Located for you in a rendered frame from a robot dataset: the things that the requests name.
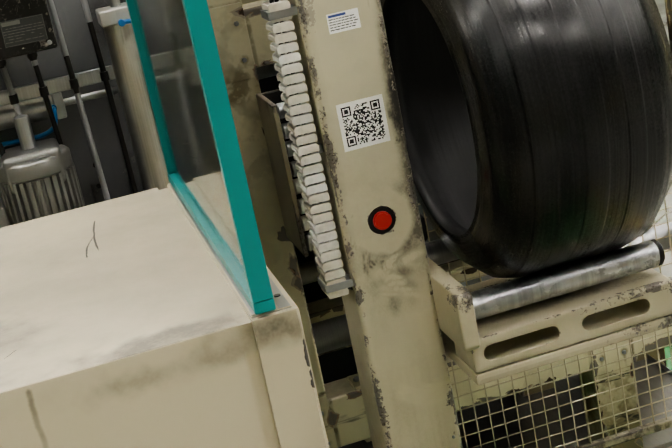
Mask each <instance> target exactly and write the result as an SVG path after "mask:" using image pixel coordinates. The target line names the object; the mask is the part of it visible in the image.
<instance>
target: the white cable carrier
mask: <svg viewBox="0 0 672 448"><path fill-rule="evenodd" d="M291 7H294V5H293V4H290V3H289V1H287V0H279V1H278V2H275V1H274V3H270V2H269V0H268V1H264V2H262V9H263V10H268V11H266V12H268V13H270V12H274V11H278V10H283V9H287V8H291ZM289 19H292V16H289V17H285V18H280V19H276V20H272V21H268V22H267V23H266V29H267V30H268V31H269V30H270V31H272V32H269V33H268V40H269V41H273V42H272V43H271V44H270V49H271V51H275V52H274V53H273V54H272V58H273V61H277V62H276V63H275V65H274V67H275V71H278V72H279V73H277V75H276V77H277V81H280V82H281V83H279V90H280V91H282V92H283V93H282V94H281V100H282V101H284V102H285V103H284V104H283V110H284V111H287V113H286V114H285V119H286V121H289V123H288V124H287V128H288V130H289V131H291V132H290V133H289V138H290V140H291V141H293V142H292V143H291V148H292V150H294V151H295V152H294V153H293V157H294V160H297V162H296V163H295V167H296V169H297V170H299V171H298V172H297V177H298V179H300V180H301V181H300V182H299V186H300V188H301V189H302V192H301V195H302V198H304V199H305V200H304V201H303V205H304V207H305V208H306V210H305V214H306V217H308V218H309V219H308V220H307V223H308V226H310V227H311V228H310V229H309V232H310V235H311V236H312V238H311V243H312V245H314V248H313V251H314V254H316V255H317V256H316V257H315V260H316V263H317V264H318V266H317V270H318V272H319V273H320V275H319V279H320V280H321V281H322V282H323V283H324V285H325V286H329V285H332V284H336V283H339V282H343V281H346V280H350V277H349V275H348V273H345V271H344V269H343V268H342V267H343V261H342V259H341V258H340V257H341V252H340V250H339V249H338V248H339V242H338V241H337V240H336V238H337V237H338V236H337V232H336V231H335V230H334V229H335V228H336V226H335V222H334V221H333V220H332V219H333V218H334V217H333V213H332V212H331V211H330V210H331V209H332V208H331V204H330V203H329V202H328V201H327V200H329V199H330V197H329V194H328V193H327V192H326V190H328V188H327V184H326V183H325V182H323V181H325V180H326V179H325V175H324V174H323V173H322V172H321V171H323V170H324V168H323V165H322V164H321V163H320V162H319V161H321V160H322V159H321V155H320V154H319V153H323V152H324V149H323V145H322V143H320V142H318V143H315V142H316V141H317V140H318V139H317V135H316V134H315V133H313V132H314V131H316V128H315V125H314V124H313V123H311V122H312V121H313V120H314V119H313V115H312V114H310V113H309V112H310V111H311V110H312V109H311V105H310V104H308V103H307V101H309V96H308V94H307V93H305V91H307V85H306V84H305V83H303V82H302V81H305V76H304V74H303V73H301V72H299V71H302V70H303V66H302V64H301V63H299V62H297V61H300V60H301V56H300V54H299V53H298V52H295V51H296V50H299V46H298V43H296V42H294V41H293V40H296V39H297V37H296V34H295V32H293V31H290V30H293V29H294V28H295V27H294V23H293V22H292V21H290V20H289ZM321 289H322V288H321ZM322 291H324V290H323V289H322ZM324 293H325V294H326V295H327V296H328V297H329V299H333V298H337V297H340V296H344V295H347V294H349V290H348V288H346V289H342V290H339V291H335V292H331V293H328V294H327V293H326V292H325V291H324Z"/></svg>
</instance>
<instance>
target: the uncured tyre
mask: <svg viewBox="0 0 672 448"><path fill-rule="evenodd" d="M380 2H381V7H382V12H383V18H384V23H385V29H386V35H387V41H388V47H389V52H390V57H391V62H392V67H393V72H394V78H395V83H396V88H397V94H398V99H399V105H400V110H401V115H402V121H403V126H404V132H405V137H406V146H407V152H408V157H409V160H410V164H411V170H412V175H413V180H414V186H415V191H416V195H417V198H418V200H419V202H420V204H421V206H422V208H423V210H424V212H425V214H426V216H427V218H428V220H429V222H430V224H431V225H432V227H433V229H434V230H435V232H436V233H437V235H438V236H439V238H440V239H441V241H442V242H443V243H444V245H445V246H446V247H447V248H448V249H449V250H450V251H451V253H453V254H454V255H455V256H456V257H457V258H458V259H460V260H461V261H463V262H465V263H467V264H469V265H470V266H472V267H474V268H476V269H478V270H480V271H482V272H483V273H485V274H487V275H489V276H492V277H495V278H521V277H524V276H528V275H531V274H535V273H538V272H541V271H545V270H548V269H552V268H555V267H559V266H562V265H566V264H569V263H572V262H576V261H579V260H583V259H586V258H590V257H593V256H596V255H600V254H603V253H607V252H610V251H614V250H617V249H620V248H622V247H624V246H626V245H627V244H629V243H630V242H632V241H633V240H635V239H636V238H638V237H639V236H641V235H642V234H643V233H645V232H646V231H647V229H648V228H649V227H650V226H651V224H652V223H653V221H654V220H655V218H656V216H657V214H658V212H659V210H660V208H661V206H662V204H663V201H664V199H665V197H666V195H667V193H668V191H669V189H670V187H671V184H672V53H671V49H670V45H669V41H668V37H667V34H666V31H665V27H664V24H663V21H662V18H661V15H660V13H659V10H658V7H657V5H656V2H655V0H380Z"/></svg>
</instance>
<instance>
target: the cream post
mask: <svg viewBox="0 0 672 448"><path fill-rule="evenodd" d="M287 1H289V3H290V4H293V5H294V7H295V6H297V11H298V14H297V15H293V16H292V19H289V20H290V21H292V22H293V23H294V27H295V28H294V29H293V30H290V31H293V32H295V34H296V37H297V39H296V40H293V41H294V42H296V43H298V46H299V50H296V51H295V52H298V53H299V54H300V56H301V60H300V61H297V62H299V63H301V64H302V66H303V70H302V71H299V72H301V73H303V74H304V76H305V81H302V82H303V83H305V84H306V85H307V91H305V93H307V94H308V96H309V101H307V103H308V104H310V105H311V109H312V110H311V111H310V112H309V113H310V114H312V115H313V119H314V120H313V121H312V122H311V123H313V124H314V125H315V128H316V131H314V132H313V133H315V134H316V135H317V139H318V140H317V141H316V142H315V143H318V142H320V143H322V145H323V149H324V152H323V153H319V154H320V155H321V159H322V160H321V161H319V162H320V163H321V164H322V165H323V168H324V170H323V171H321V172H322V173H323V174H324V175H325V179H326V180H325V181H323V182H325V183H326V184H327V188H328V190H326V192H327V193H328V194H329V197H330V199H329V200H327V201H328V202H329V203H330V204H331V208H332V209H331V210H330V211H331V212H332V213H333V217H334V218H333V219H332V220H333V221H334V222H335V226H336V228H335V229H334V230H335V231H336V232H337V236H338V237H337V238H336V240H337V241H338V242H339V248H338V249H339V250H340V252H341V257H340V258H341V259H342V261H343V267H342V268H343V269H344V271H345V273H348V275H349V277H350V279H352V280H353V284H354V286H353V290H351V289H350V290H349V294H347V295H344V296H342V300H343V304H344V309H345V314H346V319H347V324H348V328H349V333H350V338H351V343H352V348H353V353H354V357H355V362H356V367H357V372H358V377H359V382H360V386H361V391H362V396H363V401H364V406H365V411H366V415H367V420H368V425H369V430H370V435H371V439H372V444H373V448H463V446H462V440H461V435H460V430H459V424H458V419H457V413H456V408H455V402H454V397H453V392H452V386H451V381H450V375H449V370H448V365H447V359H446V354H445V348H444V343H443V337H442V332H441V329H440V328H439V322H438V317H437V312H436V307H435V302H434V296H433V290H432V284H431V279H430V275H431V272H430V267H429V262H428V256H427V251H426V245H425V240H424V235H423V229H422V224H421V218H420V213H419V207H418V202H417V197H416V191H415V186H414V180H413V175H412V170H411V164H410V160H409V157H408V152H407V146H406V137H405V132H404V126H403V121H402V115H401V110H400V105H399V99H398V94H397V88H396V83H395V78H394V72H393V67H392V62H391V57H390V52H389V47H388V41H387V35H386V29H385V23H384V18H383V12H382V7H381V2H380V0H287ZM353 8H358V13H359V18H360V23H361V27H360V28H355V29H351V30H347V31H343V32H339V33H334V34H330V33H329V28H328V23H327V18H326V15H328V14H332V13H337V12H341V11H345V10H349V9H353ZM379 94H382V97H383V102H384V108H385V113H386V118H387V124H388V129H389V134H390V141H386V142H383V143H379V144H375V145H371V146H367V147H363V148H359V149H356V150H352V151H348V152H345V150H344V145H343V140H342V135H341V130H340V125H339V120H338V115H337V110H336V105H339V104H343V103H347V102H351V101H355V100H359V99H363V98H367V97H371V96H375V95H379ZM379 211H386V212H388V213H389V214H390V215H391V218H392V223H391V225H390V226H389V227H388V228H387V229H385V230H379V229H377V228H376V227H375V226H374V224H373V217H374V215H375V214H376V213H377V212H379Z"/></svg>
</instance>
